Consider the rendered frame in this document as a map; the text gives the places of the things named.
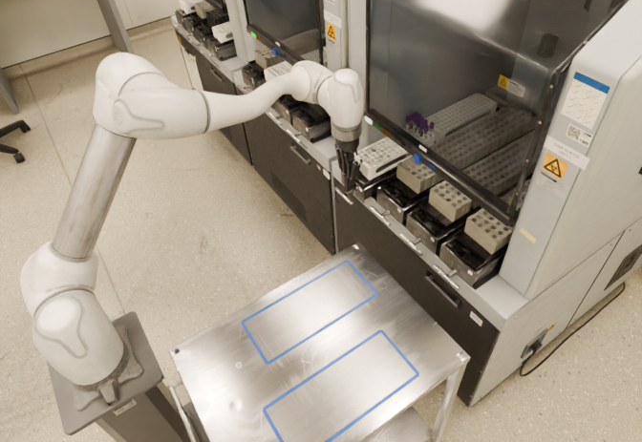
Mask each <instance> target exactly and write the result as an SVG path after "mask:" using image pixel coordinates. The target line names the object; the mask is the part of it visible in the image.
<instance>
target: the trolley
mask: <svg viewBox="0 0 642 442"><path fill-rule="evenodd" d="M168 352H169V354H170V356H171V358H172V360H173V362H174V365H175V367H176V369H177V371H178V373H179V375H180V378H179V379H177V380H176V381H174V382H173V383H171V384H169V385H168V386H167V387H168V389H169V391H170V393H171V396H172V398H173V400H174V403H175V405H176V407H177V410H178V412H179V414H180V417H181V419H182V422H183V424H184V426H185V428H186V431H187V433H188V435H189V438H190V440H191V442H198V440H197V438H196V436H195V433H194V432H193V430H192V428H191V425H190V423H189V421H188V418H187V416H186V414H185V412H184V409H183V407H182V404H181V401H180V399H179V397H178V395H177V393H176V391H175V388H176V387H178V386H179V385H181V384H184V387H185V389H186V391H187V393H188V395H189V397H190V400H191V402H192V404H193V406H194V408H195V410H196V413H197V414H198V416H199V418H200V420H201V423H202V425H203V428H204V430H205V432H206V435H207V437H208V439H209V441H210V442H427V441H428V440H429V439H430V441H429V442H440V439H441V437H442V434H443V431H444V429H445V426H446V423H447V420H448V417H449V414H450V411H451V409H452V406H453V403H454V401H455V398H456V395H457V392H458V389H459V386H460V381H461V378H462V375H463V374H464V371H465V368H466V365H467V363H468V362H469V361H470V358H471V357H470V356H469V355H468V354H467V353H466V352H465V351H464V350H463V349H462V348H461V347H460V346H459V345H458V344H457V343H456V342H455V341H454V340H453V338H452V337H451V336H450V335H449V334H448V333H447V332H446V331H445V330H444V329H443V328H442V327H441V326H440V325H439V324H438V323H437V322H436V321H435V320H434V319H433V318H432V317H431V316H430V315H429V314H428V313H427V312H426V311H425V310H424V309H423V307H422V306H421V305H420V304H419V303H418V302H417V301H416V300H415V299H414V298H413V297H412V296H411V295H410V294H409V293H408V292H407V291H406V290H405V289H404V288H403V287H402V286H401V285H400V284H399V283H398V282H397V281H396V280H395V279H394V277H393V276H392V275H391V274H390V273H389V272H388V271H387V270H386V269H385V268H384V267H383V266H382V265H381V264H380V263H379V262H378V261H377V260H376V259H375V258H374V257H373V256H372V255H371V254H370V253H369V252H368V251H367V250H366V249H365V248H364V247H363V245H362V244H361V243H360V242H356V243H354V244H353V245H351V246H349V247H347V248H346V249H344V250H342V251H340V252H339V253H337V254H335V255H333V256H332V257H330V258H328V259H326V260H325V261H323V262H322V263H320V264H318V265H316V266H314V267H313V268H311V269H309V270H307V271H306V272H304V273H302V274H300V275H299V276H297V277H295V278H294V279H292V280H290V281H288V282H287V283H285V284H282V285H281V286H279V287H277V288H275V289H274V290H272V291H270V292H269V293H268V294H266V295H264V296H262V297H261V298H259V299H257V300H255V301H254V302H252V303H250V304H248V305H246V306H244V307H242V308H241V309H239V310H237V311H235V312H234V313H232V314H230V315H228V316H227V317H225V318H223V319H222V320H221V321H219V322H217V323H215V324H214V325H212V326H210V327H208V328H206V329H204V330H203V331H201V332H199V333H197V334H196V335H194V336H192V337H190V338H189V339H187V340H185V341H183V342H182V343H180V344H178V345H176V346H175V347H172V348H170V349H169V350H168ZM447 378H448V380H447V384H446V387H445V390H444V394H443V396H442V400H441V403H440V406H439V412H438V415H437V419H436V422H435V426H434V428H433V431H432V430H431V429H430V428H429V427H428V425H427V424H426V423H425V422H424V420H423V419H422V418H421V417H420V415H419V414H418V413H417V411H416V410H415V409H414V408H413V406H412V405H413V404H415V402H416V401H417V400H419V399H420V398H421V397H423V396H424V395H425V394H427V393H428V392H429V391H431V390H432V389H433V388H435V387H436V386H437V385H439V384H440V383H441V382H443V381H444V380H445V379H447Z"/></svg>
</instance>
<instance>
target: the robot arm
mask: <svg viewBox="0 0 642 442"><path fill-rule="evenodd" d="M281 95H292V96H293V97H294V98H295V99H296V100H300V101H305V102H308V103H311V104H315V103H316V104H319V105H320V106H322V107H323V108H324V109H325V110H326V112H327V113H328V114H329V116H331V117H332V130H333V135H334V137H335V142H336V143H335V144H334V148H335V151H336V155H337V160H338V165H339V169H340V170H342V173H343V175H344V190H345V191H346V192H349V191H351V190H353V180H354V179H356V178H358V174H359V169H360V165H361V163H362V162H363V160H362V159H359V158H358V157H357V150H356V149H357V147H358V146H359V137H360V136H361V134H362V115H363V113H364V89H363V84H362V81H361V78H360V76H359V74H358V73H357V72H356V71H354V70H351V69H340V70H337V71H336V72H335V73H333V72H332V71H330V70H329V69H327V68H326V67H324V66H322V65H320V64H318V63H316V62H313V61H307V60H306V61H300V62H297V63H296V64H295V65H294V66H293V67H292V68H291V70H290V73H289V74H283V75H279V76H276V77H273V78H272V79H271V80H269V81H268V82H266V83H265V84H263V85H262V86H260V87H259V88H257V89H256V90H255V91H253V92H251V93H250V94H247V95H222V94H215V93H210V92H205V91H196V90H185V89H181V88H180V87H179V86H178V85H176V84H174V83H172V82H171V81H169V80H168V79H167V78H166V77H165V75H164V74H163V73H162V72H161V71H160V70H159V69H158V68H157V67H155V66H154V65H153V64H152V63H150V62H149V61H147V60H146V59H144V58H142V57H140V56H137V55H133V54H130V53H113V54H111V55H109V56H107V57H105V58H104V59H103V60H102V61H101V62H100V64H99V66H98V67H97V70H96V88H95V99H94V108H93V115H94V119H95V121H96V124H95V127H94V130H93V131H92V134H91V137H90V140H89V143H88V145H87V148H86V151H85V154H84V156H83V159H82V161H81V164H80V166H79V169H78V172H77V175H76V178H75V182H74V185H73V188H72V190H71V193H70V196H69V198H68V201H67V203H66V206H65V209H64V212H63V214H62V217H61V220H60V223H59V225H58V227H57V230H56V233H55V236H54V238H53V240H52V241H49V242H46V243H44V244H43V245H41V246H40V247H39V249H38V251H36V252H35V253H33V254H32V255H31V256H30V257H29V258H28V259H27V260H26V262H25V264H24V266H23V268H22V271H21V275H20V286H21V291H22V295H23V298H24V301H25V304H26V307H27V310H28V311H29V313H30V315H31V317H32V320H33V323H32V338H33V342H34V344H35V346H36V348H37V349H38V351H39V352H40V353H41V355H42V356H43V357H44V358H45V359H46V361H47V362H48V363H49V364H50V365H51V366H52V367H53V368H54V369H55V370H57V371H58V372H59V373H60V374H61V375H63V376H64V377H66V378H67V379H69V381H70V384H71V388H72V391H73V395H74V408H75V409H76V410H77V411H83V410H86V409H87V408H88V407H89V406H90V405H91V404H92V403H94V402H95V401H96V400H98V399H99V398H101V397H103V396H104V398H105V400H106V402H107V404H108V405H109V406H114V405H115V404H117V403H118V390H117V388H119V387H121V386H122V385H124V384H126V383H127V382H129V381H132V380H135V379H138V378H140V377H141V376H142V374H143V368H142V367H141V365H140V364H139V363H138V361H137V359H136V356H135V354H134V351H133V350H132V347H131V345H130V342H129V340H128V337H127V328H126V327H125V326H117V327H116V328H114V326H113V324H112V323H111V322H110V319H109V317H108V316H107V314H106V313H105V311H104V310H103V308H102V306H101V305H100V303H99V302H98V300H97V298H96V295H95V292H94V290H95V288H96V272H97V267H98V258H97V255H96V253H95V251H94V248H95V246H96V241H97V239H98V236H99V234H100V231H101V229H102V226H103V224H104V222H105V220H106V217H107V215H108V212H109V209H110V207H111V204H112V202H113V199H114V197H115V194H116V192H117V189H118V186H119V184H120V181H121V178H122V176H123V173H124V171H125V168H126V166H127V163H128V161H129V158H130V156H131V154H132V152H133V149H134V146H135V144H136V141H137V139H138V138H140V139H147V140H165V139H176V138H185V137H192V136H196V135H201V134H206V133H209V132H212V131H215V130H218V129H221V128H224V127H227V126H231V125H234V124H238V123H242V122H246V121H249V120H252V119H253V118H255V117H258V116H260V115H261V114H263V113H264V112H265V111H266V110H267V109H268V108H269V107H270V106H271V105H272V104H273V103H274V102H275V101H276V100H277V99H278V98H279V97H280V96H281Z"/></svg>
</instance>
